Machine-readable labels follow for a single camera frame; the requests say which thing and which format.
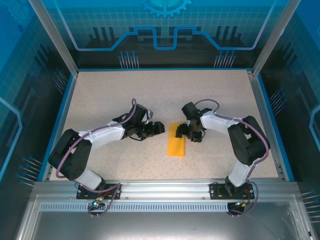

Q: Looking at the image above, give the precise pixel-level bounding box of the orange paper sheet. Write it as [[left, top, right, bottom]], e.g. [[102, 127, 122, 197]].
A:
[[166, 122, 187, 158]]

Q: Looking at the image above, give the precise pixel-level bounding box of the aluminium mounting beam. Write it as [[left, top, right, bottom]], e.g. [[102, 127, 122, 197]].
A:
[[33, 178, 300, 201]]

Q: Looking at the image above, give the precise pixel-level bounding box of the blue table edge trim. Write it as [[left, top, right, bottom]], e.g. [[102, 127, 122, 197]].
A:
[[37, 73, 77, 182], [257, 74, 296, 182]]

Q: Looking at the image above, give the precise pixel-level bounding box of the grey metal tray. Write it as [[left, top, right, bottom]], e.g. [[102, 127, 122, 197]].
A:
[[14, 194, 316, 240]]

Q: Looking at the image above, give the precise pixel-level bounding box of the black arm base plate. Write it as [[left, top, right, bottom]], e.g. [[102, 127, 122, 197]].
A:
[[76, 183, 123, 200], [209, 182, 254, 200]]

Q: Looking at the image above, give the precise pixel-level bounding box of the slotted grey cable duct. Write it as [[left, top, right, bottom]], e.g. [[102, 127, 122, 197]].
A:
[[39, 202, 293, 211]]

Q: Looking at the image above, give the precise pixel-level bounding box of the aluminium side rail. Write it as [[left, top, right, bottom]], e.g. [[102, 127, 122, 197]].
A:
[[246, 69, 287, 181]]

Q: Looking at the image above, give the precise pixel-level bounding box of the cable connector with green light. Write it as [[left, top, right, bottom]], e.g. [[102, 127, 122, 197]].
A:
[[233, 199, 252, 208], [91, 196, 105, 208]]

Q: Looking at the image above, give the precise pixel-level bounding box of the aluminium frame post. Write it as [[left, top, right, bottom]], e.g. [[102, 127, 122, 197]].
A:
[[252, 0, 302, 76], [28, 0, 80, 76]]

